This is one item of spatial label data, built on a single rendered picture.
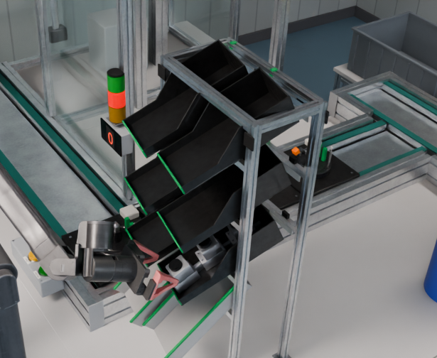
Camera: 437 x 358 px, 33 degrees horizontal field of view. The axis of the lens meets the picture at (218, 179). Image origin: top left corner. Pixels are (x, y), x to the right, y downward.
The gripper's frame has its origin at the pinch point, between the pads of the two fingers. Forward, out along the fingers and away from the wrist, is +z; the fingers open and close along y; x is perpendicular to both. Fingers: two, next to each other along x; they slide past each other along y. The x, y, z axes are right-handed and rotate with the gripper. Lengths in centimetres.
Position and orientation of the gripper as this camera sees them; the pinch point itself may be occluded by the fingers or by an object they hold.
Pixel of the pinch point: (164, 269)
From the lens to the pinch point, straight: 168.8
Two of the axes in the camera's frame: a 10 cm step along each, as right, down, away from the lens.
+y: -5.1, -5.0, 7.0
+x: -3.8, 8.6, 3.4
